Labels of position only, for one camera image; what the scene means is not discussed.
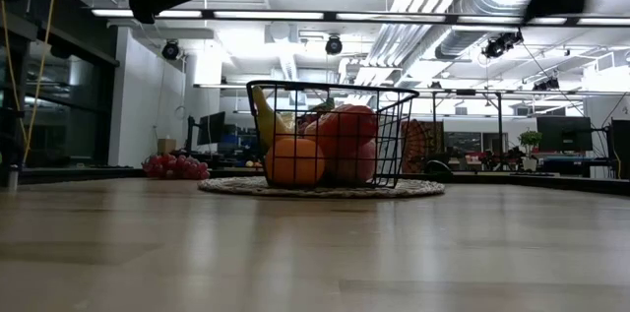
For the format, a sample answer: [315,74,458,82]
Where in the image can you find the yellow banana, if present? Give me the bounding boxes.
[251,86,296,152]

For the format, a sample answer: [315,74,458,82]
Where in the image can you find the dark red grape bunch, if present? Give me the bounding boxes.
[141,153,212,181]

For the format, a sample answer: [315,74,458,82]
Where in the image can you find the black wire basket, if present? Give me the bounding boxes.
[244,79,421,190]

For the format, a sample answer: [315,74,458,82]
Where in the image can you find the orange fruit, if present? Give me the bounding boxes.
[264,137,327,187]

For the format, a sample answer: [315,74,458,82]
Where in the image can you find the red yellow mango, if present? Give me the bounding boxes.
[303,102,380,158]

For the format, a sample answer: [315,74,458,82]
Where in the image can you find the pink peach fruit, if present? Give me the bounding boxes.
[325,139,378,186]

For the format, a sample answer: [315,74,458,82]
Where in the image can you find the black overhead light beam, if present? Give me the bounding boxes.
[88,8,630,28]

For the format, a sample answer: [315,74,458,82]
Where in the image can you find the black ceiling spotlight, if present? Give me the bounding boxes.
[324,34,344,56]
[160,39,181,61]

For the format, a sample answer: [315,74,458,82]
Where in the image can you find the black spotlight cluster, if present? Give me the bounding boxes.
[480,30,525,60]
[532,77,561,93]

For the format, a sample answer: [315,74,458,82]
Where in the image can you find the black computer monitor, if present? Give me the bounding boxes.
[185,110,227,154]
[535,115,594,153]
[609,118,630,180]

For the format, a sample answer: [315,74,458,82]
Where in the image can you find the green potted plant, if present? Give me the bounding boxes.
[518,130,543,172]

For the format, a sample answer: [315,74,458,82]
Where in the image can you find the round woven placemat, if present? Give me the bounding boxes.
[197,175,447,200]

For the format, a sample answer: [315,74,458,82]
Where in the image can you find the silver ventilation duct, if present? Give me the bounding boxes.
[435,0,542,61]

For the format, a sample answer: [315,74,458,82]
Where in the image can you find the black desk stand frame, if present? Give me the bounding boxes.
[431,89,504,158]

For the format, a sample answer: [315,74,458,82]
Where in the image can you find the yellow power cable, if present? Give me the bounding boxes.
[0,0,59,168]

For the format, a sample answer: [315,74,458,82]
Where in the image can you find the red patterned wall hanging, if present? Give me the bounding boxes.
[401,119,444,173]

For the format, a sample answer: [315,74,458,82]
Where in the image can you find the black frame post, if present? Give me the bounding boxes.
[0,21,31,191]

